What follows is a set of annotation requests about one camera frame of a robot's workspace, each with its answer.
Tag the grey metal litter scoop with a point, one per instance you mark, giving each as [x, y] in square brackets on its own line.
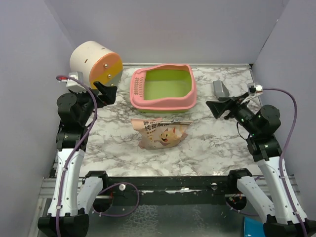
[220, 91]

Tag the cream cylindrical cat house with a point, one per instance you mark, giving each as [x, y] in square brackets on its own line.
[96, 63]

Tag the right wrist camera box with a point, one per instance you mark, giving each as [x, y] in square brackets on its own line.
[254, 89]

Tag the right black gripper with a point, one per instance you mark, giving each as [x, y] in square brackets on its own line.
[218, 107]

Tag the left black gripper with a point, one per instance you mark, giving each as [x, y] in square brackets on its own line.
[109, 94]

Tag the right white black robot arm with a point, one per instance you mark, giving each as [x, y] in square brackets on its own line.
[280, 211]

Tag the blue plastic object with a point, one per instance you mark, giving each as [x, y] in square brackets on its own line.
[252, 228]

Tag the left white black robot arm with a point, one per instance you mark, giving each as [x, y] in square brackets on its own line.
[67, 215]

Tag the pink and green litter box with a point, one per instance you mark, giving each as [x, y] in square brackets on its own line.
[166, 88]

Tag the orange cat litter bag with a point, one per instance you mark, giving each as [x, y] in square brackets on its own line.
[160, 133]

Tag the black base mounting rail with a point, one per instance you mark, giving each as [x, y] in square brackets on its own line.
[166, 190]

